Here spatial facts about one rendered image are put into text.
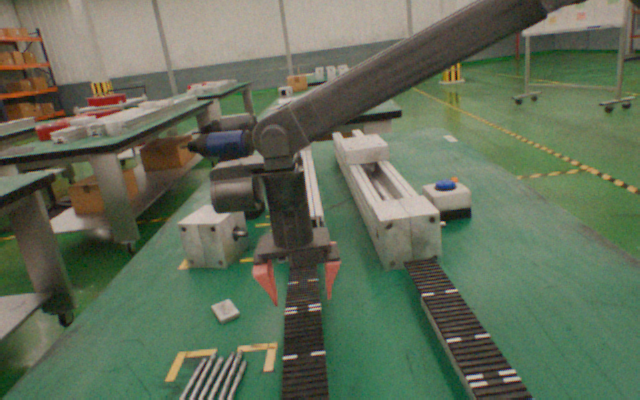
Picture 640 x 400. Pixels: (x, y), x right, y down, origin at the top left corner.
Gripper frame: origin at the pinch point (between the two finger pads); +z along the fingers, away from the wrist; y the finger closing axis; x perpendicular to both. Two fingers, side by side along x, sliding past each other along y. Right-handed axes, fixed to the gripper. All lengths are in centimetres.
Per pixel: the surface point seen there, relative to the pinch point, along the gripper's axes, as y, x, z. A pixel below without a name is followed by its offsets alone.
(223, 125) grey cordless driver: 20, -74, -16
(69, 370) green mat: 33.0, 4.6, 3.7
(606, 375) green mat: -32.4, 19.5, 2.9
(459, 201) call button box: -33.7, -26.2, -1.1
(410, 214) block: -19.4, -10.0, -6.4
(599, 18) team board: -365, -469, -29
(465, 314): -20.7, 10.1, -0.2
